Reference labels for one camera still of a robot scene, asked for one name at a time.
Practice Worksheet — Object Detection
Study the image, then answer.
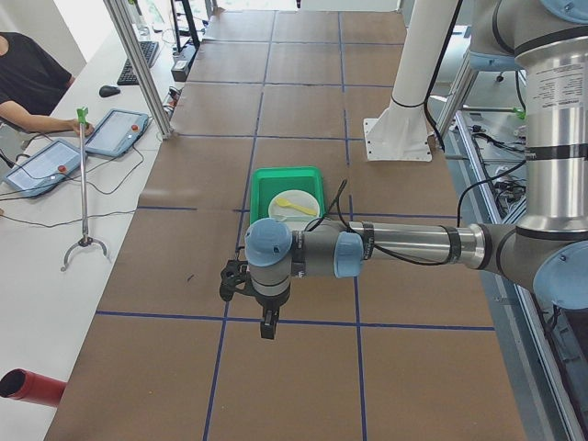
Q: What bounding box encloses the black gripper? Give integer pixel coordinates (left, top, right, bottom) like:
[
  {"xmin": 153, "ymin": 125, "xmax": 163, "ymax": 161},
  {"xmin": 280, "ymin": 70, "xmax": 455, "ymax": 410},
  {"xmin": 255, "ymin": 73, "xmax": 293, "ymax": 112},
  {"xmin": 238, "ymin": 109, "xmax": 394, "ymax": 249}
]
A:
[{"xmin": 256, "ymin": 294, "xmax": 286, "ymax": 340}]

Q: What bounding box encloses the yellow plastic spoon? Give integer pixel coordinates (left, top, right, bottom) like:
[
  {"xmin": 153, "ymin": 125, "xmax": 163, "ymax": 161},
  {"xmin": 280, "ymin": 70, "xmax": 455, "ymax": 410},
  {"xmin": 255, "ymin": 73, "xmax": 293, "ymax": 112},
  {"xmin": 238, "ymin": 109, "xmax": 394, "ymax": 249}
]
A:
[{"xmin": 276, "ymin": 198, "xmax": 318, "ymax": 216}]

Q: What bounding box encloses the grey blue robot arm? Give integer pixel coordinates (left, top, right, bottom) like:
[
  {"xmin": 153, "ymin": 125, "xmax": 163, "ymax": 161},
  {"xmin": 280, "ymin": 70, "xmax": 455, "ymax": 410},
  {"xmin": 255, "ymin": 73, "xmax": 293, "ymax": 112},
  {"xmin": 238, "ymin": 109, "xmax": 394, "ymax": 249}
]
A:
[{"xmin": 237, "ymin": 1, "xmax": 587, "ymax": 339}]

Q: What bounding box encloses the white round plate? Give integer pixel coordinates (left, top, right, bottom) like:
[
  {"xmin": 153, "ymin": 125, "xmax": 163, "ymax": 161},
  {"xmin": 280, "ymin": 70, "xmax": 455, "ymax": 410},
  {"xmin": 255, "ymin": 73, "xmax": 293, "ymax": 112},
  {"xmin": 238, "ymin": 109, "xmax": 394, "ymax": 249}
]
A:
[{"xmin": 267, "ymin": 189, "xmax": 322, "ymax": 231}]

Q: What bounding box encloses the green plastic tray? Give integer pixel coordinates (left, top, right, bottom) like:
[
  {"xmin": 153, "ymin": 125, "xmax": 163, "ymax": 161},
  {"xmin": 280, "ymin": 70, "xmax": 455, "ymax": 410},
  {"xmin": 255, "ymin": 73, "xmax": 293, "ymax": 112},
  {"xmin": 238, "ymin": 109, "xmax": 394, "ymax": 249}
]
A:
[{"xmin": 250, "ymin": 166, "xmax": 325, "ymax": 223}]

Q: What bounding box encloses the blue teach pendant far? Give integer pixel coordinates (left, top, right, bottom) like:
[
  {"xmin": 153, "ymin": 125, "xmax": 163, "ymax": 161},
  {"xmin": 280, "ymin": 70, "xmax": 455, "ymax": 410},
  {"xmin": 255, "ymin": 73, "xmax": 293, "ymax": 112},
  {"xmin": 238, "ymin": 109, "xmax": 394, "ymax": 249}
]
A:
[{"xmin": 85, "ymin": 108, "xmax": 149, "ymax": 158}]

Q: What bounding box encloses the blue teach pendant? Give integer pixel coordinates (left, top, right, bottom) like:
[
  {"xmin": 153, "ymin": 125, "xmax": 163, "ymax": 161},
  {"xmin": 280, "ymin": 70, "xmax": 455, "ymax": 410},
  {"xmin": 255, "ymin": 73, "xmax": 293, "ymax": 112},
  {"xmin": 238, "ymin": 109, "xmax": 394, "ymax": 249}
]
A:
[
  {"xmin": 85, "ymin": 108, "xmax": 149, "ymax": 158},
  {"xmin": 3, "ymin": 139, "xmax": 82, "ymax": 198}
]

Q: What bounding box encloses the red cylinder tube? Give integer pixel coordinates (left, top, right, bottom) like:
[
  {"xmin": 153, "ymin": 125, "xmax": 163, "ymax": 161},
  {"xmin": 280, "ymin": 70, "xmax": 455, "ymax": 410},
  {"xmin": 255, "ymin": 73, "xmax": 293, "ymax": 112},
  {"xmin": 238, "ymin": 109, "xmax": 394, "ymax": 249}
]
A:
[{"xmin": 1, "ymin": 368, "xmax": 67, "ymax": 408}]

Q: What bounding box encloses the blue teach pendant near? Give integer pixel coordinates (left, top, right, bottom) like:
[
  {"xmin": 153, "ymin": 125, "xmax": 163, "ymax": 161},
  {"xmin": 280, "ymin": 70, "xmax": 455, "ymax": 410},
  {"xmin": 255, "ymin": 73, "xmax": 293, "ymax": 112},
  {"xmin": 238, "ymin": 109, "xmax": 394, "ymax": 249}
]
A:
[{"xmin": 3, "ymin": 139, "xmax": 82, "ymax": 198}]

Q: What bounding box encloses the silver reacher grabber tool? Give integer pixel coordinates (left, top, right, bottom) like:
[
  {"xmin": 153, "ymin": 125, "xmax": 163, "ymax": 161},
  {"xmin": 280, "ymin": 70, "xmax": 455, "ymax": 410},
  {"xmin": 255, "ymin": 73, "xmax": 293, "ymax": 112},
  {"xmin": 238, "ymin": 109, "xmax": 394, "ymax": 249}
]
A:
[{"xmin": 61, "ymin": 107, "xmax": 108, "ymax": 272}]

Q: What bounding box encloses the black computer mouse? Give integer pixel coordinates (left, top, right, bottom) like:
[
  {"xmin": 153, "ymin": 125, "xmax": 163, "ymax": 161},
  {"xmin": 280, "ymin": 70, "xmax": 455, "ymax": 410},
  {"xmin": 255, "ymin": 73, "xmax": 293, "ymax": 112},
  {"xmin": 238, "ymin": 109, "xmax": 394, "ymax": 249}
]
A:
[{"xmin": 98, "ymin": 85, "xmax": 120, "ymax": 97}]

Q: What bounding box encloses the black keyboard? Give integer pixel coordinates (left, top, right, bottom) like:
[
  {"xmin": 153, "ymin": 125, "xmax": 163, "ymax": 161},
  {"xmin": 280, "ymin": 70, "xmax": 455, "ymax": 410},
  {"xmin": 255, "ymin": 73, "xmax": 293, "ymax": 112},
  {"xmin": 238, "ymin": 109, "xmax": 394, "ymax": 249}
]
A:
[{"xmin": 116, "ymin": 40, "xmax": 162, "ymax": 87}]

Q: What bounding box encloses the person in black shirt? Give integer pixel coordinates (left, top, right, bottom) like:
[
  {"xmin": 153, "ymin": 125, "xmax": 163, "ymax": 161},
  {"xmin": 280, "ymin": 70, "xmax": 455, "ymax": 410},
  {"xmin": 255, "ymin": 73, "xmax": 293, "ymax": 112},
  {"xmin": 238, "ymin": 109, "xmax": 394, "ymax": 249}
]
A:
[{"xmin": 1, "ymin": 31, "xmax": 80, "ymax": 133}]

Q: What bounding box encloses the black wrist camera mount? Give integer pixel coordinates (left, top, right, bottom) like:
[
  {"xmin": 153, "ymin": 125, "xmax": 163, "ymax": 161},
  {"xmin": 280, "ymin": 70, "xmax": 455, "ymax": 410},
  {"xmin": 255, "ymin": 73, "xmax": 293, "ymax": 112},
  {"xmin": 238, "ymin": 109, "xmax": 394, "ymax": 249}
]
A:
[{"xmin": 220, "ymin": 259, "xmax": 254, "ymax": 302}]

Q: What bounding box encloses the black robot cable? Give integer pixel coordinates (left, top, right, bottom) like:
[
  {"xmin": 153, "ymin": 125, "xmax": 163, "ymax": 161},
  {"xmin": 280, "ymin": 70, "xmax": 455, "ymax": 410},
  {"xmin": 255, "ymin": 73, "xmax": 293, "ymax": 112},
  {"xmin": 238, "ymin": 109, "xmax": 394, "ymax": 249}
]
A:
[{"xmin": 304, "ymin": 178, "xmax": 460, "ymax": 267}]

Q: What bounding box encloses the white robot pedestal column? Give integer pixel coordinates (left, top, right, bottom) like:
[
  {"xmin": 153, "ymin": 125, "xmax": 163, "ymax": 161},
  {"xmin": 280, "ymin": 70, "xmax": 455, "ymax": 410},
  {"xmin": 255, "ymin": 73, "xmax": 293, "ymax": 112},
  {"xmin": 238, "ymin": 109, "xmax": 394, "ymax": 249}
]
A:
[{"xmin": 364, "ymin": 0, "xmax": 461, "ymax": 162}]

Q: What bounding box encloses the aluminium frame post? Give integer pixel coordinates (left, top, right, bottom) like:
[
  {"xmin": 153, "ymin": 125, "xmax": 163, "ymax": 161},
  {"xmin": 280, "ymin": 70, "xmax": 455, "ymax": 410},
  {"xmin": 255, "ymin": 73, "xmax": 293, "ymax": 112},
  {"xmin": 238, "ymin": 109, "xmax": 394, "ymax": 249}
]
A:
[{"xmin": 104, "ymin": 0, "xmax": 173, "ymax": 140}]

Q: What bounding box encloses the aluminium side frame rail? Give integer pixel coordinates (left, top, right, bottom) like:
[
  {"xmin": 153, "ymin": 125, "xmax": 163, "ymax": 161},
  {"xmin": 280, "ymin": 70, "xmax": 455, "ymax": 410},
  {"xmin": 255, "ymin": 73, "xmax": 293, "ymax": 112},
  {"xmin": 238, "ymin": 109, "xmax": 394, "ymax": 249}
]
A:
[{"xmin": 454, "ymin": 108, "xmax": 587, "ymax": 440}]

